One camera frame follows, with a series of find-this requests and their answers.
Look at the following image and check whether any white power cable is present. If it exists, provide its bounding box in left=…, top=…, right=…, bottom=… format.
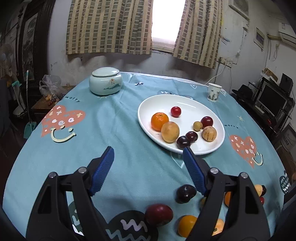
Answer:
left=204, top=61, right=228, bottom=85

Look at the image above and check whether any blue patterned tablecloth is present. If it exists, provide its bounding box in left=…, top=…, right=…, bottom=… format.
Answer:
left=3, top=74, right=287, bottom=240

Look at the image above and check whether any plastic bag of fruit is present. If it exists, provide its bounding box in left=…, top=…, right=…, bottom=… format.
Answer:
left=39, top=75, right=67, bottom=104

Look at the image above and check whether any left checked curtain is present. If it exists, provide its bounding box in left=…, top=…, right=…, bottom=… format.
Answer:
left=66, top=0, right=153, bottom=55

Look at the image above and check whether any large bright orange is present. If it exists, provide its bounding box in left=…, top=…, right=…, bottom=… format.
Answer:
left=224, top=192, right=231, bottom=207

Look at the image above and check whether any computer monitor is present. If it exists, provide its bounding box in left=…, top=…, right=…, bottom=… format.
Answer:
left=257, top=81, right=287, bottom=118

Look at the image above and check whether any small red cherry fruit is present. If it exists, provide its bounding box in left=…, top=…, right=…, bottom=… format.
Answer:
left=171, top=106, right=182, bottom=118

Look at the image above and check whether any green-orange tangerine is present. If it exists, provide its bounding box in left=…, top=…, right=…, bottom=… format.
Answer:
left=178, top=215, right=197, bottom=238

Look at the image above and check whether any small red plum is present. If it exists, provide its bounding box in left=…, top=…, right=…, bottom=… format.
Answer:
left=260, top=196, right=264, bottom=205

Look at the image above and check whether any right checked curtain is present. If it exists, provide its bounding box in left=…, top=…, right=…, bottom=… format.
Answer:
left=173, top=0, right=223, bottom=69

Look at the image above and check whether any wall power socket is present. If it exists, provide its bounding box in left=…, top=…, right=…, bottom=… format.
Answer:
left=218, top=57, right=233, bottom=68

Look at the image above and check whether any black hat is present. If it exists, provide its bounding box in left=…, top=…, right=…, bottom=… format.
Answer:
left=232, top=84, right=253, bottom=100

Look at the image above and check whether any orange mandarin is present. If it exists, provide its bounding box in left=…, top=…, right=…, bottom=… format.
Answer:
left=212, top=219, right=224, bottom=236
left=151, top=112, right=169, bottom=132

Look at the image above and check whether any small yellow fruit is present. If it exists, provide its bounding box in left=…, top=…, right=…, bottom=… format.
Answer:
left=193, top=121, right=203, bottom=132

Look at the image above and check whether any white round plate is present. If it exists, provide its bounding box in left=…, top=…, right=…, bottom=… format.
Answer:
left=137, top=94, right=225, bottom=155

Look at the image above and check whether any dark purple plum with sticker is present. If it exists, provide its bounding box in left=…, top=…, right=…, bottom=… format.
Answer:
left=176, top=184, right=197, bottom=204

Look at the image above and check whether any pale green lidded jar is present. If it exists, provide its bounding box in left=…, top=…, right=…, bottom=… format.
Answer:
left=89, top=67, right=123, bottom=96

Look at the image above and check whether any patterned paper cup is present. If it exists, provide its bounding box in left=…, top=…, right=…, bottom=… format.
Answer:
left=207, top=83, right=222, bottom=102

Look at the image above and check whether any teal broom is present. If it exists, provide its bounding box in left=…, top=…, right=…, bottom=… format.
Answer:
left=23, top=70, right=37, bottom=139

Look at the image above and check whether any pale yellow apple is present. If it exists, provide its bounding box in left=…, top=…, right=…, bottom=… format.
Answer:
left=254, top=184, right=263, bottom=197

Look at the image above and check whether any checked curtain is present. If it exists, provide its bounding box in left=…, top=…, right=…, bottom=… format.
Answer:
left=66, top=0, right=153, bottom=55
left=173, top=0, right=223, bottom=69

